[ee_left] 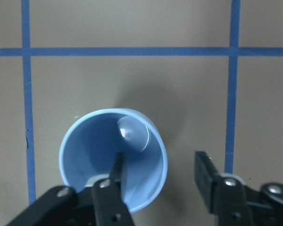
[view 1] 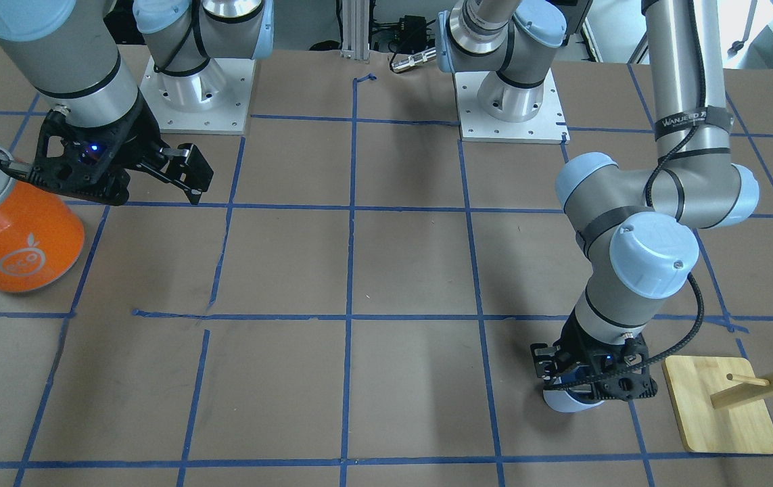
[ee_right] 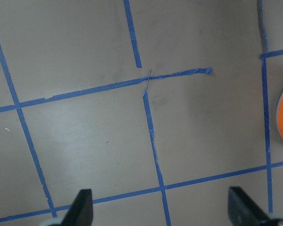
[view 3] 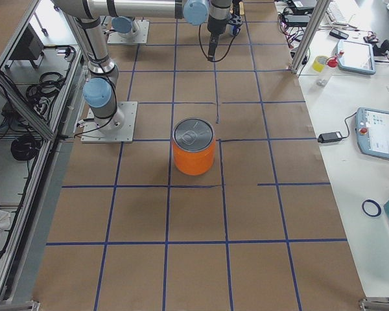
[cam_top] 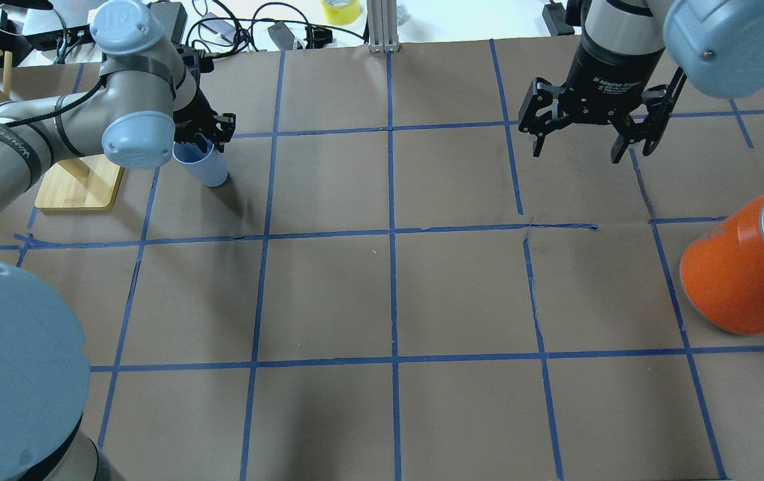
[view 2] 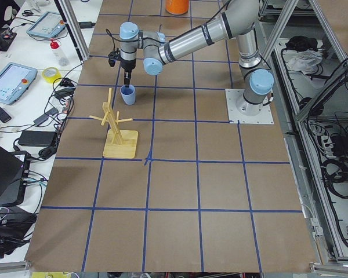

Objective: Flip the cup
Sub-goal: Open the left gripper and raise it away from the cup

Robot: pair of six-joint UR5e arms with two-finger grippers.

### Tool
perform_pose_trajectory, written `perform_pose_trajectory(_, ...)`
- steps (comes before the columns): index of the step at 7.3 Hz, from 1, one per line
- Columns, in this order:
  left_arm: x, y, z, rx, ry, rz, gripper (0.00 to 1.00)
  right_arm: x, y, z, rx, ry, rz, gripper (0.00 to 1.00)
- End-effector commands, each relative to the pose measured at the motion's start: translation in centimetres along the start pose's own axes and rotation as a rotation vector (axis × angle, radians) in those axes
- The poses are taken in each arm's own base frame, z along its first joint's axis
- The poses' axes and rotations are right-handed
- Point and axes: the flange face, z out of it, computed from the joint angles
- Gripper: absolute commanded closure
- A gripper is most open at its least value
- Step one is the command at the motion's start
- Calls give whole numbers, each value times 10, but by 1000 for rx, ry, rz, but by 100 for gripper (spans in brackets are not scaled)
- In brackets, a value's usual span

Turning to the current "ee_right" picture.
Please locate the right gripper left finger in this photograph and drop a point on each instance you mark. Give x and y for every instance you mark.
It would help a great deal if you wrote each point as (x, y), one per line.
(79, 214)

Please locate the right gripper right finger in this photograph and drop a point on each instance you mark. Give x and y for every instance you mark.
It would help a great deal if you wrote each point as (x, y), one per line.
(243, 211)

